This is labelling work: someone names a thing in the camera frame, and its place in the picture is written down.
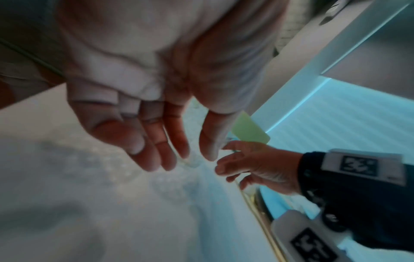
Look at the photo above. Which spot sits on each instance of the black right wristband with markers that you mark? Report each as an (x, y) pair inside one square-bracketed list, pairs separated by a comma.
[(355, 204)]

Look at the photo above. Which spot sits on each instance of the green padded bench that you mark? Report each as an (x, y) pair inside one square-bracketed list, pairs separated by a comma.
[(252, 130)]

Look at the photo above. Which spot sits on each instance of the light blue plate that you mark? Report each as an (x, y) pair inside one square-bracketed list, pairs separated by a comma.
[(291, 204)]

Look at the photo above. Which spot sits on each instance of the person's left hand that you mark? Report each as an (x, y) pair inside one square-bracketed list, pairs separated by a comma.
[(161, 38)]

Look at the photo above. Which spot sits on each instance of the white window blind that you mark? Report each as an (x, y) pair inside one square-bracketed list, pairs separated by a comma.
[(339, 122)]

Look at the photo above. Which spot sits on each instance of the person's right hand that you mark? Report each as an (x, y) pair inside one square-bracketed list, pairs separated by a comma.
[(271, 166)]

